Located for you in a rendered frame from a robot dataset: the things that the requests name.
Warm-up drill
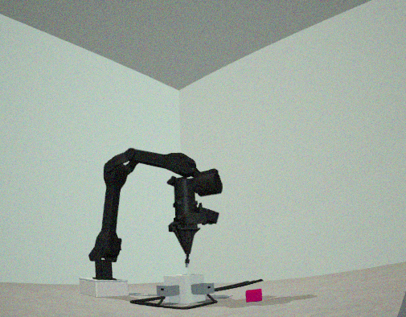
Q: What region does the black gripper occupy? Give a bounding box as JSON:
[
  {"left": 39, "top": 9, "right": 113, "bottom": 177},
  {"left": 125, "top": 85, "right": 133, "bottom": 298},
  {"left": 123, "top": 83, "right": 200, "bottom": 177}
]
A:
[{"left": 169, "top": 196, "right": 207, "bottom": 254}]

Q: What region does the small pink cube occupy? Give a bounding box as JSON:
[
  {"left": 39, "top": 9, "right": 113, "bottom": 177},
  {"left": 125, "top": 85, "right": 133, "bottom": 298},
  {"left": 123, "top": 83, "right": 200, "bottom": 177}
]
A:
[{"left": 245, "top": 289, "right": 262, "bottom": 303}]

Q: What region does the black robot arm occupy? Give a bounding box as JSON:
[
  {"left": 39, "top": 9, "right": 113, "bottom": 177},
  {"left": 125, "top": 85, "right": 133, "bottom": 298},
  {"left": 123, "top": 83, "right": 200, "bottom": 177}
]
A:
[{"left": 88, "top": 147, "right": 223, "bottom": 280}]

